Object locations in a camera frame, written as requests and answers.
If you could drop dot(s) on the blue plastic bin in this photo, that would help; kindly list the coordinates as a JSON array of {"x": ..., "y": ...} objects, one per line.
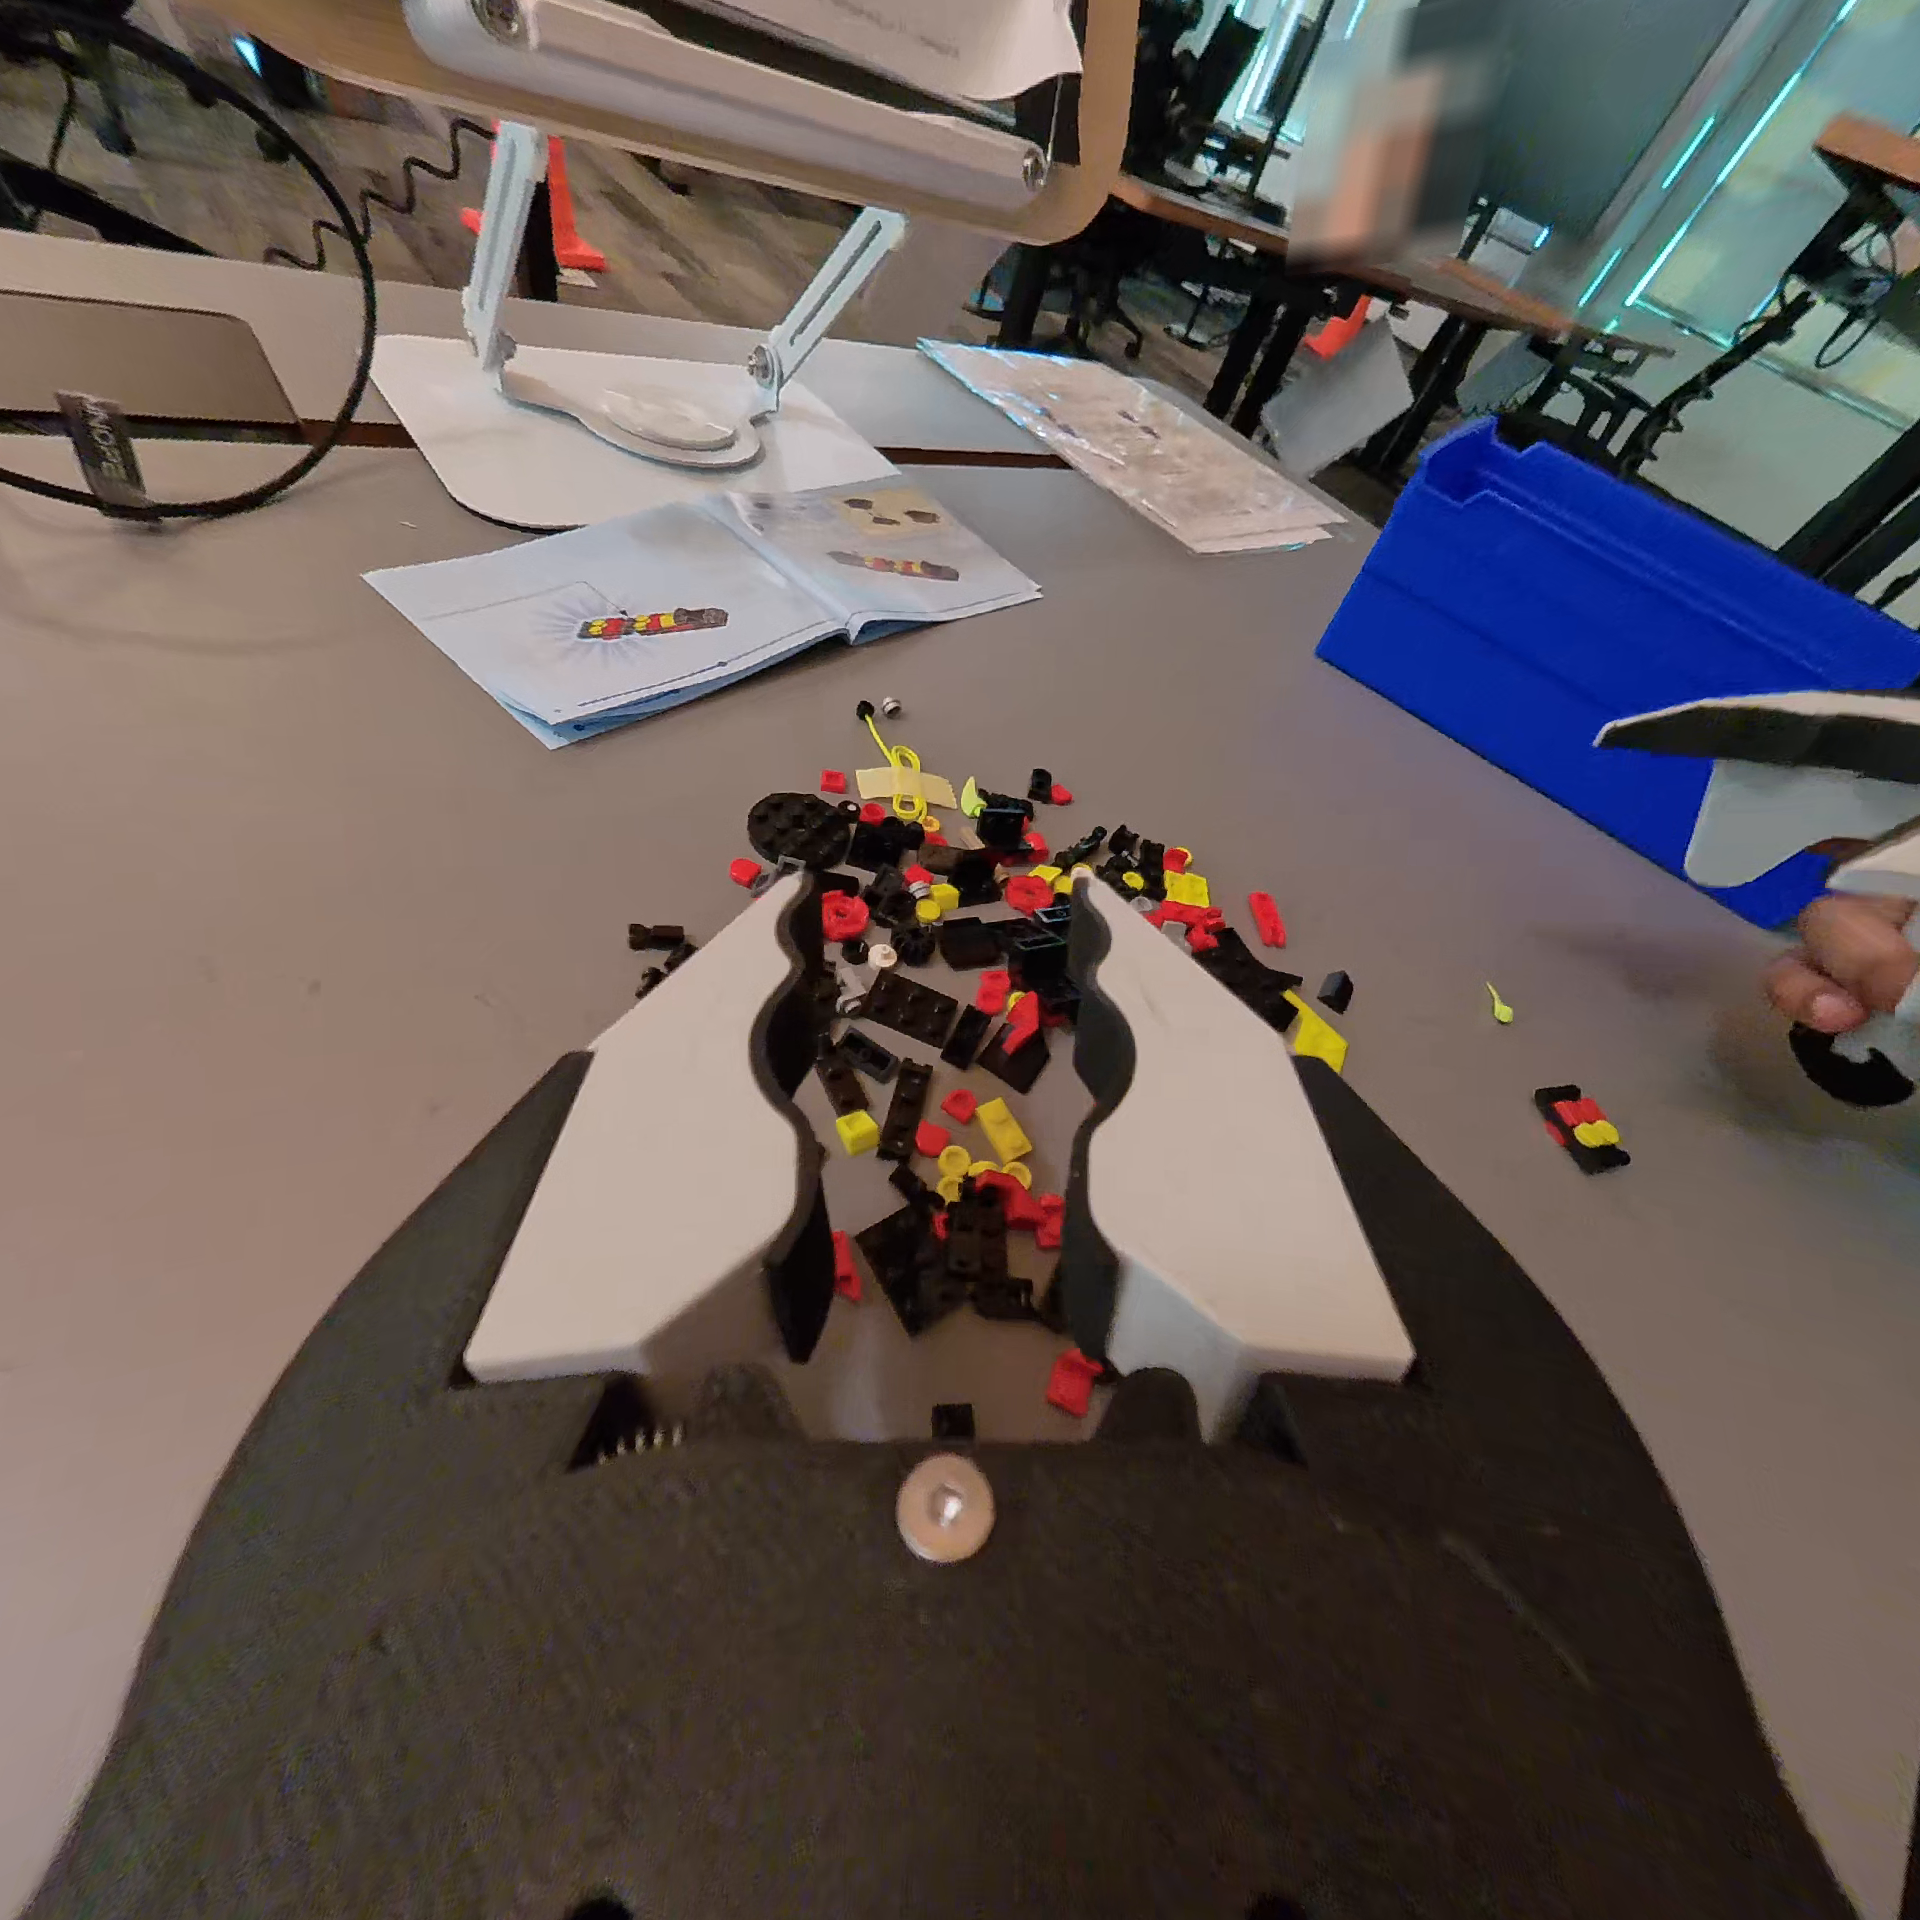
[{"x": 1563, "y": 630}]

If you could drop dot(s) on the clear plastic bag with sheets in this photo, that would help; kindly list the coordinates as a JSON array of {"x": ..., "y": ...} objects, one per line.
[{"x": 1140, "y": 443}]

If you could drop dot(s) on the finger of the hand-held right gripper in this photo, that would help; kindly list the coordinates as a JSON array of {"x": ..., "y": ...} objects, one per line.
[
  {"x": 1768, "y": 828},
  {"x": 1796, "y": 732}
]

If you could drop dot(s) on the pale blue lego instruction booklet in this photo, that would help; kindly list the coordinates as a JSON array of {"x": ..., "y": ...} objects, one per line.
[{"x": 643, "y": 601}]

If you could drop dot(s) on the white metal stand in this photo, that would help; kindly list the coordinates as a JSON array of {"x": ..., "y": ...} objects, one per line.
[{"x": 632, "y": 451}]

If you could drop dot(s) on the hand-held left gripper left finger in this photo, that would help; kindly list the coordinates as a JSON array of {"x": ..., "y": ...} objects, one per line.
[{"x": 661, "y": 1173}]

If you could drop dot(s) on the long black lego assembly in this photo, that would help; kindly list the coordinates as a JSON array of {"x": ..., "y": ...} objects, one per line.
[{"x": 1582, "y": 1125}]

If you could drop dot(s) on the pile of lego pieces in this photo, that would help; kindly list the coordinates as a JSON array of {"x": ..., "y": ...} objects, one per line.
[{"x": 928, "y": 1004}]

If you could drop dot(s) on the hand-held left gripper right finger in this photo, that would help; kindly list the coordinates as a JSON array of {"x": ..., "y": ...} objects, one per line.
[{"x": 1247, "y": 1185}]

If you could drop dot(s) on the orange cone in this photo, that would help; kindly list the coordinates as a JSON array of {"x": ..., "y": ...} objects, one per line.
[
  {"x": 1333, "y": 328},
  {"x": 576, "y": 223}
]

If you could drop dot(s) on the white paper sheet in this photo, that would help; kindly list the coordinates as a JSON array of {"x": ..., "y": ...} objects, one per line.
[{"x": 958, "y": 38}]

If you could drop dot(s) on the grey flat panel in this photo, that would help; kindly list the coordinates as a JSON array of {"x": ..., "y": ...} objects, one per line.
[{"x": 151, "y": 364}]

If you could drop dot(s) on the person's right hand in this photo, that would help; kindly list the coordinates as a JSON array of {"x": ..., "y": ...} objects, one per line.
[{"x": 1839, "y": 959}]

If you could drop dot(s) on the grey paper sheet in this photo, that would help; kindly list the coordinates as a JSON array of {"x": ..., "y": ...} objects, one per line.
[{"x": 1333, "y": 398}]

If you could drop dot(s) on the wooden office desk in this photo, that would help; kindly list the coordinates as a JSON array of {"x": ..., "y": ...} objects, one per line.
[
  {"x": 1878, "y": 150},
  {"x": 1440, "y": 288}
]

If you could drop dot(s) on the light wooden board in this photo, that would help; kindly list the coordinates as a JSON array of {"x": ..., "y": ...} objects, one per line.
[{"x": 1108, "y": 88}]

